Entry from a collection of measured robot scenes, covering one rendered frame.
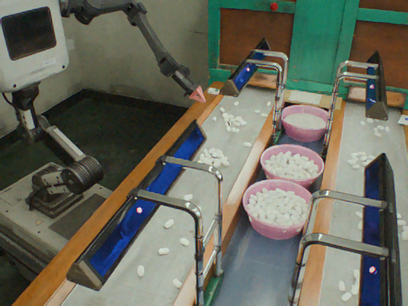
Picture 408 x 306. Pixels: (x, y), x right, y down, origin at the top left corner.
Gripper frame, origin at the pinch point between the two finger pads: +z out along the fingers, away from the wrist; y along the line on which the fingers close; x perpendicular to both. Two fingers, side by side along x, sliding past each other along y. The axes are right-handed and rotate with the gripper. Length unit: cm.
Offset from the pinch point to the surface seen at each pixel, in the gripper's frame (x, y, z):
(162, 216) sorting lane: 3, -71, 18
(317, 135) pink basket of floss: -25, 13, 53
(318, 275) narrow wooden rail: -34, -80, 60
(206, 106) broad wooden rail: 9.6, 13.4, 3.3
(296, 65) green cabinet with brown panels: -29, 51, 23
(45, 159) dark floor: 159, 26, -58
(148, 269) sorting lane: -1, -94, 24
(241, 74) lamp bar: -31.9, -15.7, 3.7
